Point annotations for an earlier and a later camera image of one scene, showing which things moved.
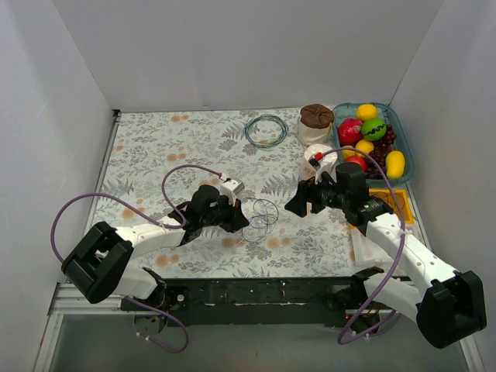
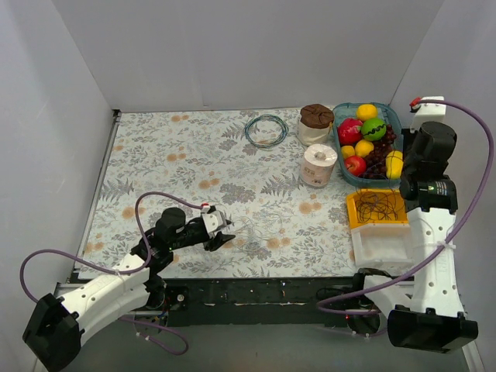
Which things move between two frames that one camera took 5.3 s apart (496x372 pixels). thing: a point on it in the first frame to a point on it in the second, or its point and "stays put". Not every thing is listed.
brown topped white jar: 315,124 stays put
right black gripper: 311,196 to 411,140
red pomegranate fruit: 349,132 stays put
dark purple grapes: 381,147 stays put
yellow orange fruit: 366,111 stays put
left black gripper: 231,213 to 211,239
